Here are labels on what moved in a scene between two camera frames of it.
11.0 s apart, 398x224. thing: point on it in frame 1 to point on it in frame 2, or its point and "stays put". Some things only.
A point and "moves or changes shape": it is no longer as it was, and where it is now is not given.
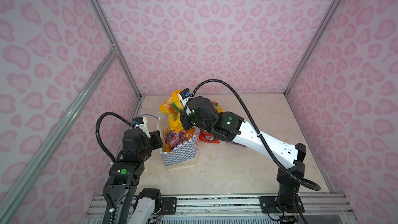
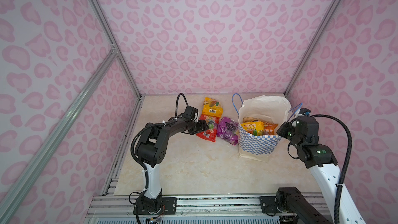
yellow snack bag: [172, 108] moves or changes shape
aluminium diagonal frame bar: [11, 199] stays put
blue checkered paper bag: [184, 155] to [270, 109]
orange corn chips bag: [188, 134] to [269, 128]
